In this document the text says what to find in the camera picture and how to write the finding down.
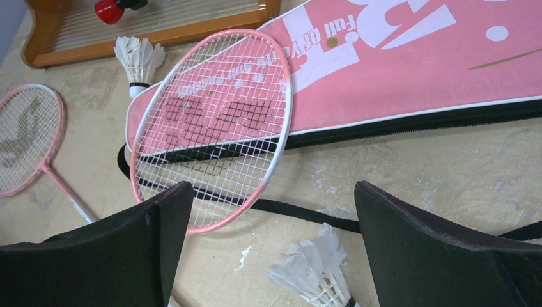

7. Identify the pink badminton racket left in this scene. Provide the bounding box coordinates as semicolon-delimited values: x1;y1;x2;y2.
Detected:
1;83;98;223

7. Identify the pink sport racket bag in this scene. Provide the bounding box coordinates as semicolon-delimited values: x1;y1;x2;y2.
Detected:
125;1;541;151

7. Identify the pink white badminton racket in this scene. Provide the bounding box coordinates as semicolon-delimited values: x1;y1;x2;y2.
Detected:
129;29;293;235

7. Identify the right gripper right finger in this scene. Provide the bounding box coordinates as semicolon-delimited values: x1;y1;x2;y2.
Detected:
354;181;541;306

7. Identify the wooden three-tier shelf rack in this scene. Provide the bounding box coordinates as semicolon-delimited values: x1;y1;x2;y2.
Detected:
21;1;281;69

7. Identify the red black blue marker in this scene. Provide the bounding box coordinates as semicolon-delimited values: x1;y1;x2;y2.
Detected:
94;0;148;25

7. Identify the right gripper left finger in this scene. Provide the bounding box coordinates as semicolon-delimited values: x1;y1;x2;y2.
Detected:
1;181;194;306

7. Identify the white shuttlecock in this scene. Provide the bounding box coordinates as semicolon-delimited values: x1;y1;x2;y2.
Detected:
267;223;360;307
113;36;166;99

